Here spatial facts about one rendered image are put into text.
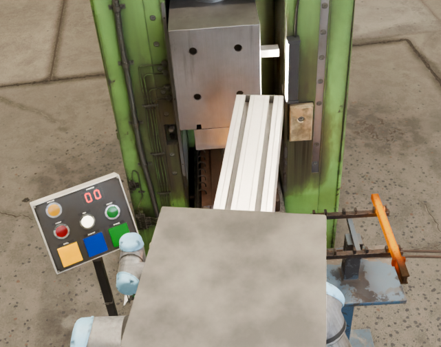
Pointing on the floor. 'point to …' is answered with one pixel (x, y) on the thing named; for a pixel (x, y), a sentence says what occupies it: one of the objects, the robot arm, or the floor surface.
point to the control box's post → (104, 286)
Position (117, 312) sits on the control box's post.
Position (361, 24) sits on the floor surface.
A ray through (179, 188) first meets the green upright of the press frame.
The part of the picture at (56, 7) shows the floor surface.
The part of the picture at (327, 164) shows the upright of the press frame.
